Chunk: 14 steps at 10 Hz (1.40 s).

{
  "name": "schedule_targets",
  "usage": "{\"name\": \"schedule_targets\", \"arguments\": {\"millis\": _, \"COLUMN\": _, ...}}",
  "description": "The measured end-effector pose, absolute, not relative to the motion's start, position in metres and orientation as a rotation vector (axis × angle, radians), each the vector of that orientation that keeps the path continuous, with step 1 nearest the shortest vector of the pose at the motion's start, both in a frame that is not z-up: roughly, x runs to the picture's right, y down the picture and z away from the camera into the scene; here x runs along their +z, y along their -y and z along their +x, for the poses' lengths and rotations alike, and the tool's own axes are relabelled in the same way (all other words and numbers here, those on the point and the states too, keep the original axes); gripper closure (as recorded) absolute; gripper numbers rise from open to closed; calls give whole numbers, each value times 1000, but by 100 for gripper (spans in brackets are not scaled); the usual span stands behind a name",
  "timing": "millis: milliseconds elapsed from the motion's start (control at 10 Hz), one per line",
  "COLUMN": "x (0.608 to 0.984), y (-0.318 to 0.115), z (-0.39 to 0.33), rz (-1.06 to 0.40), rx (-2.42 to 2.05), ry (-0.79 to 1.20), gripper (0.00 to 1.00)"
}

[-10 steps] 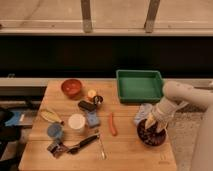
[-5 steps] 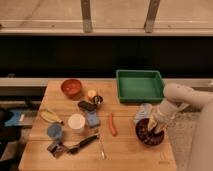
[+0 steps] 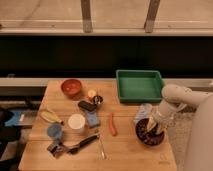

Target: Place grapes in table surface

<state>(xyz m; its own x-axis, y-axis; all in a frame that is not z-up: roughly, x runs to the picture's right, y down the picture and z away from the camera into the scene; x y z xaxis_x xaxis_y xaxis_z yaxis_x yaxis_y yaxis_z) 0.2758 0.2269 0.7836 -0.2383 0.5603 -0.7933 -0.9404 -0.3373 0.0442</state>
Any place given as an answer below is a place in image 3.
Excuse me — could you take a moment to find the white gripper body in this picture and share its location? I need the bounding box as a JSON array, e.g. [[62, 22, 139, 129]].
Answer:
[[148, 106, 175, 131]]

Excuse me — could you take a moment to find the dark purple grapes bunch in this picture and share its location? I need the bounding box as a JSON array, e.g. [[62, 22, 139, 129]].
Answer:
[[137, 119, 164, 144]]

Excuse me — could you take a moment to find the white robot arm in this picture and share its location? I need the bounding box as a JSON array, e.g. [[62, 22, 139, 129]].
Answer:
[[147, 84, 213, 171]]

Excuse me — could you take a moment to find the light blue cloth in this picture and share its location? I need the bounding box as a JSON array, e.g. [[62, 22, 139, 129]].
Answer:
[[134, 103, 153, 124]]

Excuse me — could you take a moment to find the dark bowl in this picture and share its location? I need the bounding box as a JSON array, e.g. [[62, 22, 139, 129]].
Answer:
[[135, 117, 166, 147]]

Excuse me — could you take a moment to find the green plastic tray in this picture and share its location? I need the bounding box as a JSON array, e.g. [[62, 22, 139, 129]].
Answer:
[[116, 70, 164, 103]]

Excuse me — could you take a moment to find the orange carrot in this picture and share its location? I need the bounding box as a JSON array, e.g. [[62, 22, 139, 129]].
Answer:
[[109, 113, 117, 136]]

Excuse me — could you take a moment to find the small dark metal cup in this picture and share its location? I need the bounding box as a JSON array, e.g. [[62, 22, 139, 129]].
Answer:
[[93, 95, 103, 105]]

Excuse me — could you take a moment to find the blue sponge block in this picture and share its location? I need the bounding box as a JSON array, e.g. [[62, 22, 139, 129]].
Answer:
[[86, 111, 100, 128]]

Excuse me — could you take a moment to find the black rectangular block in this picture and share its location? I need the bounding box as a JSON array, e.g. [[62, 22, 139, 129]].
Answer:
[[78, 100, 96, 112]]

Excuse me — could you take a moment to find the white cup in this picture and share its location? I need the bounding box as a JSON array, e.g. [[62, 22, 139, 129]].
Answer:
[[68, 114, 86, 134]]

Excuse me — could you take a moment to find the red bowl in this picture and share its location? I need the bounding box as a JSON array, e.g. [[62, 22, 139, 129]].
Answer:
[[61, 79, 82, 99]]

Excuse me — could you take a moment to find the blue cup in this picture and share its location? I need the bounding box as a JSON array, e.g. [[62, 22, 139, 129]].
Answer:
[[47, 123, 63, 139]]

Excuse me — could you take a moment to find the yellow banana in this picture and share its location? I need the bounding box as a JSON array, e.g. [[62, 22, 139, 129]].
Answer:
[[40, 110, 63, 124]]

